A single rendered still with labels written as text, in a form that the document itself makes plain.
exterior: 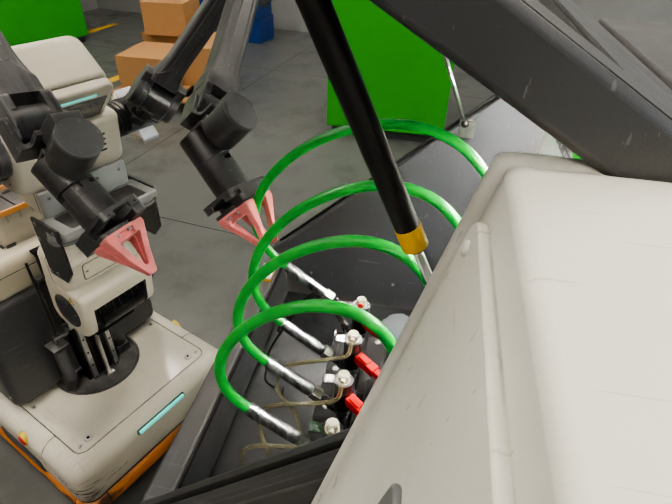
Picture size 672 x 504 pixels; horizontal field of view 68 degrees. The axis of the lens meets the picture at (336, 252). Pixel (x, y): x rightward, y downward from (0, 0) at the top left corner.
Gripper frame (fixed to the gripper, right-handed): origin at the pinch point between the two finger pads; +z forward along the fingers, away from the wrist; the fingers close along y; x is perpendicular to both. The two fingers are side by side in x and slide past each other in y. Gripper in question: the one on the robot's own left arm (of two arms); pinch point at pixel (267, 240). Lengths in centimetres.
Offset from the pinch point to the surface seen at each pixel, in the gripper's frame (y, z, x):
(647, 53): 15, 7, -55
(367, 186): -8.0, 1.5, -22.6
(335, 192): -8.4, 0.0, -18.8
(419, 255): -30.7, 7.6, -32.8
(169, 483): -21.7, 21.6, 23.3
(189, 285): 120, -6, 144
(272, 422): -18.6, 20.1, 2.1
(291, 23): 627, -248, 211
